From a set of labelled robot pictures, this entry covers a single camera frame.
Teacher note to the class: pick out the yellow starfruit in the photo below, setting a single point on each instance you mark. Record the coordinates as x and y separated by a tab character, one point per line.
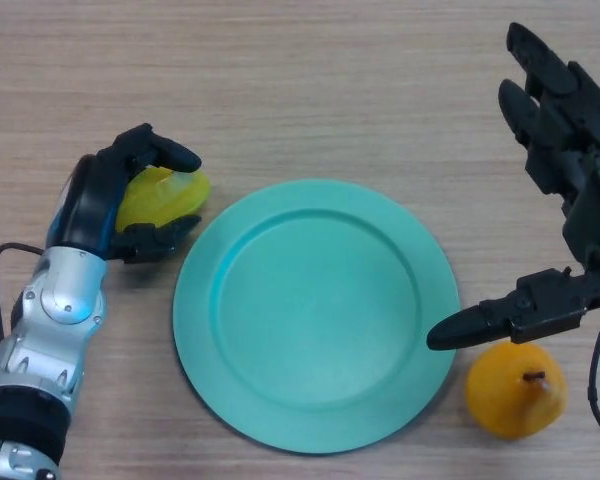
175	200

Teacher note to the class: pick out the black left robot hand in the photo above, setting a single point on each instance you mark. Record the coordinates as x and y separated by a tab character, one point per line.
90	200

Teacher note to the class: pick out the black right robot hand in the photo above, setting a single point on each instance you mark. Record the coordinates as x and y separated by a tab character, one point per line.
595	220

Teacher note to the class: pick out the green round plate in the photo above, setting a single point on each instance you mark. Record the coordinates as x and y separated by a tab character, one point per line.
315	315

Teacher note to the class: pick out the orange-yellow pear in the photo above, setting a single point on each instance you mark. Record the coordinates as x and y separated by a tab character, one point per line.
510	400

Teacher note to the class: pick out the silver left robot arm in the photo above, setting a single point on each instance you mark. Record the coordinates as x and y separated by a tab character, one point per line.
55	300

